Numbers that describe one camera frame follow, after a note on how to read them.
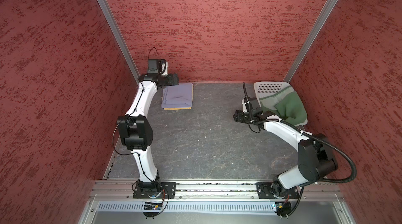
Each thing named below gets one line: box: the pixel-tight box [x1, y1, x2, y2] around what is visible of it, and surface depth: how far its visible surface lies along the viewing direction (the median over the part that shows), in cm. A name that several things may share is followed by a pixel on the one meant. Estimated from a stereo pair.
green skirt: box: [259, 85, 308, 126], surface depth 101 cm
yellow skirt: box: [163, 84, 194, 110], surface depth 106 cm
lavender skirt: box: [161, 82, 193, 109], surface depth 108 cm
